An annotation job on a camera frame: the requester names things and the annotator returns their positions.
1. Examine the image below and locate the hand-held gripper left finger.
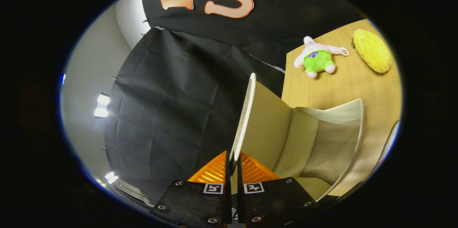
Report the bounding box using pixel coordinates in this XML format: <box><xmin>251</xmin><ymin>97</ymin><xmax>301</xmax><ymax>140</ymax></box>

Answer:
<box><xmin>150</xmin><ymin>150</ymin><xmax>232</xmax><ymax>228</ymax></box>

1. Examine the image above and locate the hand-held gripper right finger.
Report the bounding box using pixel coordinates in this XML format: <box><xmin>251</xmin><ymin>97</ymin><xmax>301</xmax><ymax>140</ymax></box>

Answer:
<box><xmin>236</xmin><ymin>152</ymin><xmax>319</xmax><ymax>228</ymax></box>

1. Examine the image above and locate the beige fabric storage box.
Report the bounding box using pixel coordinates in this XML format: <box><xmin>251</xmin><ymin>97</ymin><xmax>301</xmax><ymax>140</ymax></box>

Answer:
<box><xmin>229</xmin><ymin>73</ymin><xmax>365</xmax><ymax>203</ymax></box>

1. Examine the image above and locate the ceiling light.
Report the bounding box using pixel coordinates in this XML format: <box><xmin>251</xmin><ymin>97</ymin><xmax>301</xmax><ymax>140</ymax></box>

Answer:
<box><xmin>94</xmin><ymin>93</ymin><xmax>111</xmax><ymax>118</ymax></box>
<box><xmin>104</xmin><ymin>171</ymin><xmax>119</xmax><ymax>185</ymax></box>

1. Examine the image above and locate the pink and green plush toy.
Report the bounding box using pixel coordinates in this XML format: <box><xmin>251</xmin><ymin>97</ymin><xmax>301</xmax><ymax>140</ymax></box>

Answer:
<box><xmin>293</xmin><ymin>36</ymin><xmax>349</xmax><ymax>79</ymax></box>

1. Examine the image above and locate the row of small cloth clips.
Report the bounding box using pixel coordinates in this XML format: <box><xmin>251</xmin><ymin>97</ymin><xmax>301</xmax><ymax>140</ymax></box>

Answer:
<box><xmin>101</xmin><ymin>0</ymin><xmax>151</xmax><ymax>151</ymax></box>

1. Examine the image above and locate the yellow round plush toy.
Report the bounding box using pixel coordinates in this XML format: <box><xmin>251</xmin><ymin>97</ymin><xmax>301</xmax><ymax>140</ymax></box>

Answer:
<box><xmin>351</xmin><ymin>29</ymin><xmax>392</xmax><ymax>74</ymax></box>

